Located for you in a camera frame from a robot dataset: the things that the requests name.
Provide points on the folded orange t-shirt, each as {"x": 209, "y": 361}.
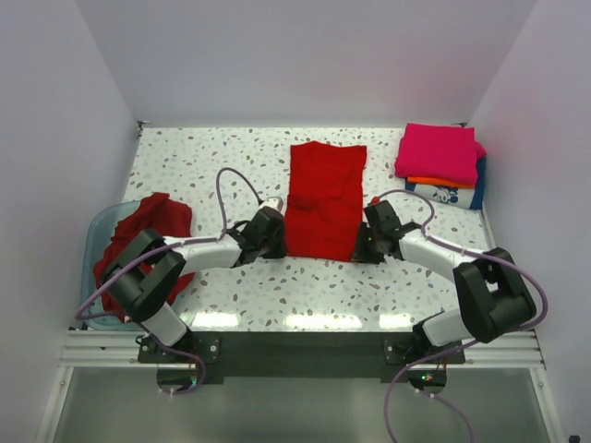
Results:
{"x": 435, "y": 181}

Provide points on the dark red t-shirt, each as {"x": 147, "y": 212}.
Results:
{"x": 157, "y": 212}

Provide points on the folded pink t-shirt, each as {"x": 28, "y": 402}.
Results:
{"x": 448, "y": 153}

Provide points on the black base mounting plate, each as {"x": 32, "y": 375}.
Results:
{"x": 218, "y": 355}

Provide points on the translucent blue plastic bin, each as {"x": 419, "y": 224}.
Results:
{"x": 100, "y": 232}

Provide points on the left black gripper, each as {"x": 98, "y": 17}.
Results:
{"x": 280, "y": 250}

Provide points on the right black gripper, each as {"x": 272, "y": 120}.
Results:
{"x": 360, "y": 254}

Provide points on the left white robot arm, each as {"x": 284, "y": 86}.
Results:
{"x": 143, "y": 275}

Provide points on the folded white printed t-shirt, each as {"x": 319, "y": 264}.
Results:
{"x": 458, "y": 197}

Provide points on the bright red t-shirt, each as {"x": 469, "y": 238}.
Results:
{"x": 325, "y": 200}

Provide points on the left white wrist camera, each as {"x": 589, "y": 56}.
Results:
{"x": 274, "y": 203}

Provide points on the folded blue t-shirt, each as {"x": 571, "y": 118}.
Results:
{"x": 479, "y": 191}

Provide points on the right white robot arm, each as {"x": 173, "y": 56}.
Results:
{"x": 492, "y": 296}

